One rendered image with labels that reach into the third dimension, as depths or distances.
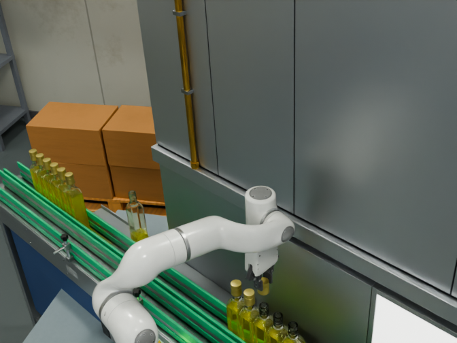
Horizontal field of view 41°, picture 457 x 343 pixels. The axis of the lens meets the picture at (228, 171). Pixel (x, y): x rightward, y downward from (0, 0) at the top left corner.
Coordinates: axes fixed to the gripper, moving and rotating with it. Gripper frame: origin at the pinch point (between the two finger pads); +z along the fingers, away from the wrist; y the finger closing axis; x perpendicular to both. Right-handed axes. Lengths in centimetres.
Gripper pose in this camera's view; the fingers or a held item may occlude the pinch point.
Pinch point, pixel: (262, 280)
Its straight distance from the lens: 185.7
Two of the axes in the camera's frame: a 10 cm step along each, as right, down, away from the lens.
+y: -6.9, 4.3, -5.8
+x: 7.2, 3.5, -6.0
